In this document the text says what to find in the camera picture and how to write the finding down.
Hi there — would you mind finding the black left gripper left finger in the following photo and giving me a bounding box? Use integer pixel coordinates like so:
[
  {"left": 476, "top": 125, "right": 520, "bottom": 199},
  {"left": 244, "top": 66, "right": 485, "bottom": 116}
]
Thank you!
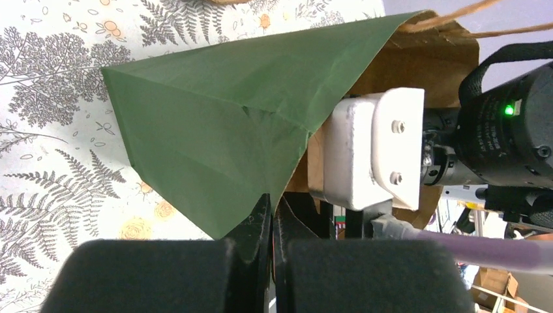
[{"left": 41, "top": 194, "right": 271, "bottom": 312}]

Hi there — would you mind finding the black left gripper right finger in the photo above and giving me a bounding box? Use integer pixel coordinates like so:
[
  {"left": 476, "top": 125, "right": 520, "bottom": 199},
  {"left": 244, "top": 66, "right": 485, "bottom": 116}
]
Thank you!
[{"left": 273, "top": 199, "right": 473, "bottom": 312}]

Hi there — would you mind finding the green paper bag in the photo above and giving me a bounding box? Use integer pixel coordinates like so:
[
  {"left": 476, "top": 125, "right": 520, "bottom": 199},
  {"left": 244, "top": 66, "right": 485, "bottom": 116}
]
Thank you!
[{"left": 102, "top": 10, "right": 480, "bottom": 239}]

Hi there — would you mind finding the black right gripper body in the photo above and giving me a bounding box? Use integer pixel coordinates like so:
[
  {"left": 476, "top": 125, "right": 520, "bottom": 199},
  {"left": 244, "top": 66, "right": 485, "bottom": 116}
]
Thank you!
[{"left": 282, "top": 103, "right": 489, "bottom": 241}]

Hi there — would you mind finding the floral table mat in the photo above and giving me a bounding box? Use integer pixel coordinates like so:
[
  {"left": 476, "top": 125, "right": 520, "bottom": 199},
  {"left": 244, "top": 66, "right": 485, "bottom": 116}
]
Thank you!
[{"left": 1, "top": 1, "right": 385, "bottom": 312}]

